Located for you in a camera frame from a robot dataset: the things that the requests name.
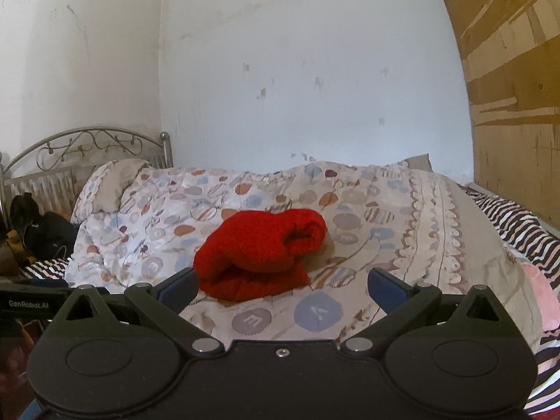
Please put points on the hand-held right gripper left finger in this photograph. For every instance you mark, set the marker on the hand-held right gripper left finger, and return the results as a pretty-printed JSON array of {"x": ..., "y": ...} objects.
[{"x": 183, "y": 288}]

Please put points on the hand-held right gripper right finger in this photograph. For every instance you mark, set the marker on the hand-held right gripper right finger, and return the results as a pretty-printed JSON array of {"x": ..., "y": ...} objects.
[{"x": 385, "y": 288}]

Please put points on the red knitted sweater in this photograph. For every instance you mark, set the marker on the red knitted sweater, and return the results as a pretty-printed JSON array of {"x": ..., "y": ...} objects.
[{"x": 253, "y": 249}]

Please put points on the circle patterned quilt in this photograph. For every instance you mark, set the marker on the circle patterned quilt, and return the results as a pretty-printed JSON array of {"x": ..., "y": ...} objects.
[{"x": 393, "y": 227}]

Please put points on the black clothing on bed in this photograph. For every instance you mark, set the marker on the black clothing on bed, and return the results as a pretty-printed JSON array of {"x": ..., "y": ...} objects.
[{"x": 43, "y": 232}]

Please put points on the patterned pillow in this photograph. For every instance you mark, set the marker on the patterned pillow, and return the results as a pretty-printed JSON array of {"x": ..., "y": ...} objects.
[{"x": 109, "y": 188}]

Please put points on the beige pillow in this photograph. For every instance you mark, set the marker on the beige pillow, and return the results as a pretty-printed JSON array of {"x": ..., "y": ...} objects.
[{"x": 413, "y": 162}]

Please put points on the striped bed sheet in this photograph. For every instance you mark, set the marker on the striped bed sheet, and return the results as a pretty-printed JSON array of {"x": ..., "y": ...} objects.
[{"x": 516, "y": 223}]

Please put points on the pink cloth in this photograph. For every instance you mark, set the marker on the pink cloth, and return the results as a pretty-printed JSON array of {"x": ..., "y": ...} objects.
[{"x": 542, "y": 288}]

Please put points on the metal bed headboard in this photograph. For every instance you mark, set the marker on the metal bed headboard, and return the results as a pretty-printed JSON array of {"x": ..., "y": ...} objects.
[{"x": 87, "y": 140}]

